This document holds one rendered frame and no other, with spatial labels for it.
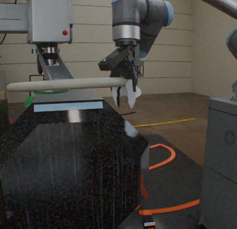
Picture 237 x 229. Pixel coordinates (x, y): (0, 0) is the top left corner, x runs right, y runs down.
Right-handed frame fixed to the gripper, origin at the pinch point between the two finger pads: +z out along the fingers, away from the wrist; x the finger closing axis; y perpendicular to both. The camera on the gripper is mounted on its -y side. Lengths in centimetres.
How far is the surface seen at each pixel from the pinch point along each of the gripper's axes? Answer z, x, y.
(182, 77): -11, 265, 684
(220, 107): 8, -12, 76
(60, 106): 4.5, 45.5, 11.8
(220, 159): 38, -14, 76
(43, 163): 30, 48, 2
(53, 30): -37, 69, 27
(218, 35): -128, 137, 645
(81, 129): 14.8, 35.6, 15.7
